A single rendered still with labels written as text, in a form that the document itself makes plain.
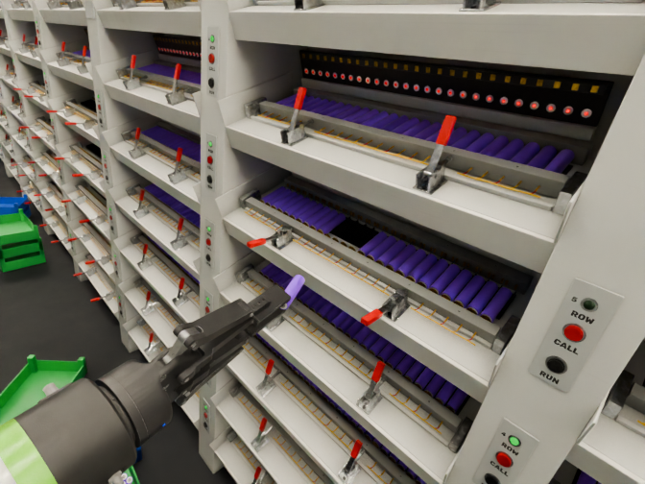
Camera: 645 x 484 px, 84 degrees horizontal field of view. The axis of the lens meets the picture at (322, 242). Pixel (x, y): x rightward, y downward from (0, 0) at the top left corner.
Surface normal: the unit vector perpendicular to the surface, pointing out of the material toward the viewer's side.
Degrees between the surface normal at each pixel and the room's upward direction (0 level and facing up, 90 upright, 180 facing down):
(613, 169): 90
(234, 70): 90
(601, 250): 90
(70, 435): 27
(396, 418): 22
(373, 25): 112
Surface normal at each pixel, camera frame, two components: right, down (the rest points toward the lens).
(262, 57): 0.71, 0.39
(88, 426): 0.54, -0.53
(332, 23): -0.70, 0.52
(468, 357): -0.12, -0.76
